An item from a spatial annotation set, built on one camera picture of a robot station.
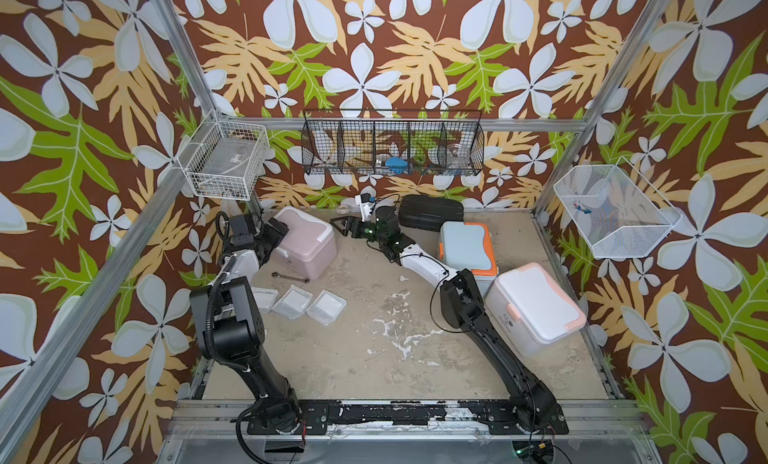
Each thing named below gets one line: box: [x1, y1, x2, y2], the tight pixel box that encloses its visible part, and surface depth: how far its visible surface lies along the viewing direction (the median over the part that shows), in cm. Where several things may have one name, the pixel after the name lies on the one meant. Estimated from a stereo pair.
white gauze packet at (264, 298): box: [251, 286, 279, 314], surface depth 96 cm
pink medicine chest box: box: [274, 206, 337, 280], surface depth 96 cm
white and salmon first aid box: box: [485, 262, 587, 357], surface depth 82 cm
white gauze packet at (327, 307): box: [306, 289, 348, 326], surface depth 95 cm
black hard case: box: [398, 194, 465, 231], surface depth 117 cm
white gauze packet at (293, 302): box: [272, 284, 313, 320], surface depth 96 cm
